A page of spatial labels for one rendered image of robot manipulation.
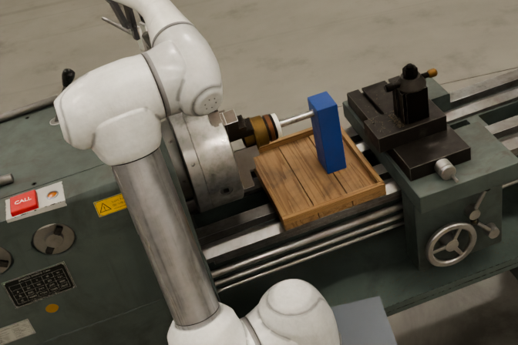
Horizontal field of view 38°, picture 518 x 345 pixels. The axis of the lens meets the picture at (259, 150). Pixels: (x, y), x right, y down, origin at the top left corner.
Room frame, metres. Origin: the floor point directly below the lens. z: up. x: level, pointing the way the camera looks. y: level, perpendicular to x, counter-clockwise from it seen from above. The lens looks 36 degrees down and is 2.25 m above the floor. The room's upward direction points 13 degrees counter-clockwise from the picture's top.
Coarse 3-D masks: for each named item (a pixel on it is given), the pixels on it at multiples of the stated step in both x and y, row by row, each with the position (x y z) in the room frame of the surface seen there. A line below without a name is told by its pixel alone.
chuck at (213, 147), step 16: (192, 128) 1.57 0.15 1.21; (208, 128) 1.57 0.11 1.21; (224, 128) 1.57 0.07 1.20; (208, 144) 1.54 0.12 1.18; (224, 144) 1.54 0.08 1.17; (208, 160) 1.52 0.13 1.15; (224, 160) 1.52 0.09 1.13; (208, 176) 1.50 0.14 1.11; (224, 176) 1.51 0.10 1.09; (240, 192) 1.53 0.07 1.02
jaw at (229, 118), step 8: (216, 112) 1.61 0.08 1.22; (224, 112) 1.62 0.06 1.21; (232, 112) 1.62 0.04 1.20; (216, 120) 1.59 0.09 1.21; (224, 120) 1.60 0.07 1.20; (232, 120) 1.60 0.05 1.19; (240, 120) 1.64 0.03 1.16; (248, 120) 1.66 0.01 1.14; (232, 128) 1.60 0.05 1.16; (240, 128) 1.62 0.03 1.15; (248, 128) 1.64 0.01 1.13; (232, 136) 1.63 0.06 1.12; (240, 136) 1.64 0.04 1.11
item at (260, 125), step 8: (256, 120) 1.68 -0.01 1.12; (264, 120) 1.68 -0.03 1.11; (272, 120) 1.67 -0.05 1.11; (256, 128) 1.66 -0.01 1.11; (264, 128) 1.65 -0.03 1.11; (272, 128) 1.66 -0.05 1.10; (248, 136) 1.65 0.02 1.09; (256, 136) 1.64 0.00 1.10; (264, 136) 1.65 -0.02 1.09; (272, 136) 1.65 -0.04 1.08; (248, 144) 1.65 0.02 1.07; (256, 144) 1.65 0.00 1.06; (264, 144) 1.65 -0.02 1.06
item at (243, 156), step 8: (240, 152) 1.64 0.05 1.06; (248, 152) 1.64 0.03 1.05; (256, 152) 1.64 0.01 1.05; (240, 160) 1.63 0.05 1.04; (248, 160) 1.63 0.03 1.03; (240, 168) 1.62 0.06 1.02; (248, 168) 1.62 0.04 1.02; (240, 176) 1.60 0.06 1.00; (248, 176) 1.60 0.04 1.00; (248, 184) 1.59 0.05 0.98
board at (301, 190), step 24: (288, 144) 1.86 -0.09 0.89; (312, 144) 1.83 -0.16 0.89; (264, 168) 1.77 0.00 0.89; (288, 168) 1.74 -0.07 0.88; (312, 168) 1.72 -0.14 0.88; (360, 168) 1.67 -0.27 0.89; (288, 192) 1.64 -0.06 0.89; (312, 192) 1.61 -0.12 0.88; (336, 192) 1.59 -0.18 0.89; (360, 192) 1.54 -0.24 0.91; (384, 192) 1.55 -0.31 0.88; (288, 216) 1.51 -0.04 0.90; (312, 216) 1.52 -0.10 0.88
